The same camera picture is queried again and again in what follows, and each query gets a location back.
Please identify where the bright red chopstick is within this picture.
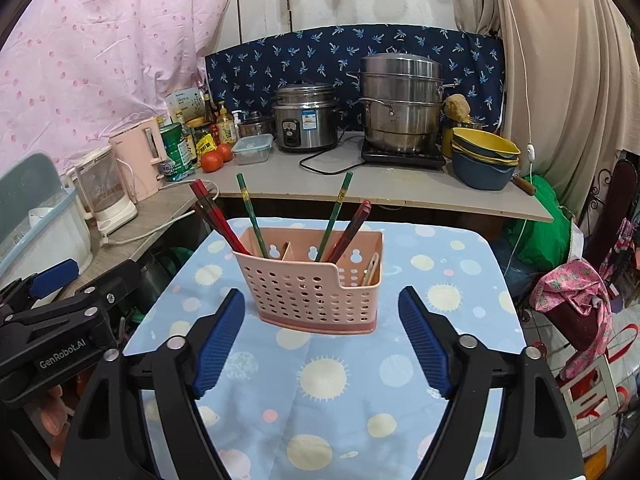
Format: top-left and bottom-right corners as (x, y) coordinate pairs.
(189, 179), (250, 255)

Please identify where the pink perforated utensil holder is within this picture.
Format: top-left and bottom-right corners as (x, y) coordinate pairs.
(235, 226), (384, 335)

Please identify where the dark red chopstick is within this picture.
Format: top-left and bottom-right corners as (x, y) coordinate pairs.
(326, 200), (372, 263)

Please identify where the green chopstick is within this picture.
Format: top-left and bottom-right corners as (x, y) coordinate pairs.
(314, 171), (354, 262)
(236, 172), (269, 259)

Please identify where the left hand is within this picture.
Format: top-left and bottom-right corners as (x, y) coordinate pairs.
(40, 385), (70, 466)

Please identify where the clear storage box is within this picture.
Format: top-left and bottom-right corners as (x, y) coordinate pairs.
(0, 153), (92, 286)

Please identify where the white blender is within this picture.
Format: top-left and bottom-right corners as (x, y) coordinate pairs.
(65, 145), (138, 236)

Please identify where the pink floral bag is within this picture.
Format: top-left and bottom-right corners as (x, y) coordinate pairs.
(529, 258), (613, 382)

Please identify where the pink electric kettle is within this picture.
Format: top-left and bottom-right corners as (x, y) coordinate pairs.
(108, 118), (167, 203)

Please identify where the blue planet pattern tablecloth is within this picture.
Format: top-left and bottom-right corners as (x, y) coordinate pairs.
(121, 216), (527, 480)

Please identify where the green plastic bottle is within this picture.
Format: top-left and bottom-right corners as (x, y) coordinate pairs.
(160, 122), (194, 182)

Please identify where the green plastic bag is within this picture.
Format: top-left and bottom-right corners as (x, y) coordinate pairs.
(506, 174), (572, 272)

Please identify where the front red tomato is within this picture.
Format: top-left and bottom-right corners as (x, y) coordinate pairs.
(201, 151), (224, 174)

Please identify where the red tomato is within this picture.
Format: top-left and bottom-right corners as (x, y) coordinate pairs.
(216, 143), (233, 162)
(201, 151), (224, 174)

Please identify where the rear red tomato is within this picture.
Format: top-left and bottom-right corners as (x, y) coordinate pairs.
(216, 143), (233, 162)

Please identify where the yellow oil bottle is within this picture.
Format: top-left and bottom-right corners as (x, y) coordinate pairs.
(216, 101), (238, 146)

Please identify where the clear food container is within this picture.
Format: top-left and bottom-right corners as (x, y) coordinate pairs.
(231, 133), (273, 166)

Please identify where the pink dotted curtain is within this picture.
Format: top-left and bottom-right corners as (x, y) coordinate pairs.
(1, 0), (228, 171)

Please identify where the navy leaf pattern cloth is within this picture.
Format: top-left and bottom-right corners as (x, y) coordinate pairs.
(205, 24), (506, 131)

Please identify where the yellow top bowl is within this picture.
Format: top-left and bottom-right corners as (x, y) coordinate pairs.
(452, 127), (521, 160)

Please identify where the black induction cooktop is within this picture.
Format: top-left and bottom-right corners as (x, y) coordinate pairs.
(361, 140), (446, 170)

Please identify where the silver rice cooker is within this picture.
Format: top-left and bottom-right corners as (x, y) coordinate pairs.
(272, 84), (337, 152)

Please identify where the beige curtain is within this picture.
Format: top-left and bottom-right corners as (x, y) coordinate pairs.
(454, 0), (639, 214)

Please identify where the stainless steel steamer pot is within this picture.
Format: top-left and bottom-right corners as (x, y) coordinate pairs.
(352, 52), (453, 154)

